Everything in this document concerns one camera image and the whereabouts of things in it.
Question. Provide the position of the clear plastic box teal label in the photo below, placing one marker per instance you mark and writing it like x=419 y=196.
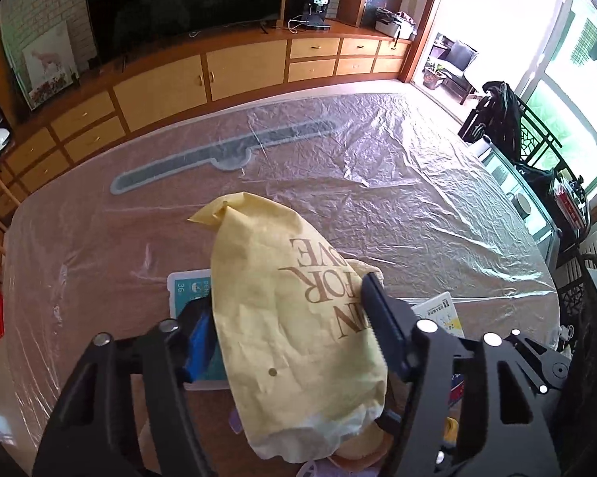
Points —
x=189 y=283

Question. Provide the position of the animal picture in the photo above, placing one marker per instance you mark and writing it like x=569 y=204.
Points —
x=47 y=62

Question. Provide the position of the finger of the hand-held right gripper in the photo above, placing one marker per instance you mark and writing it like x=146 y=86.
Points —
x=536 y=357

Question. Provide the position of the white printed leaflet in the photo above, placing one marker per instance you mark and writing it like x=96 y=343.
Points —
x=442 y=314

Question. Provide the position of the dark cushioned armchair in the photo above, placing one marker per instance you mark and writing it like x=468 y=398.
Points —
x=457 y=62

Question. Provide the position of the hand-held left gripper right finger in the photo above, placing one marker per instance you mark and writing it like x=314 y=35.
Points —
x=377 y=308

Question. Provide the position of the black jacket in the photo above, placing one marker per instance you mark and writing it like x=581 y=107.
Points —
x=497 y=114

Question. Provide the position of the beige round item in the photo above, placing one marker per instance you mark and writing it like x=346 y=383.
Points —
x=360 y=453

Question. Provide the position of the long wooden cabinet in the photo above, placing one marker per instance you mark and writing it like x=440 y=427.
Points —
x=164 y=90

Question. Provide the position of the long grey table mat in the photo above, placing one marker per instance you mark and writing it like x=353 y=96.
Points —
x=179 y=164

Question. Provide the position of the grey printer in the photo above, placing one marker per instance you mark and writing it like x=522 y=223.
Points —
x=393 y=24

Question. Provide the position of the black flat television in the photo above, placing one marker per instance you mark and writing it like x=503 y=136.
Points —
x=179 y=0

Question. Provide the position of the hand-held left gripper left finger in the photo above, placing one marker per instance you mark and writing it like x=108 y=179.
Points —
x=199 y=334

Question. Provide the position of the black coffee machine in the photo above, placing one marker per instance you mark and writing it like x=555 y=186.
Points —
x=318 y=6

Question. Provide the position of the potted plant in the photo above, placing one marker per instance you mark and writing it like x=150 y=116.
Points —
x=433 y=75

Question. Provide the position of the dark carved wooden chair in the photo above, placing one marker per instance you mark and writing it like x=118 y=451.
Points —
x=546 y=159

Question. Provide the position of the yellow cloth bag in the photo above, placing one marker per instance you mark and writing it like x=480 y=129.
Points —
x=278 y=308

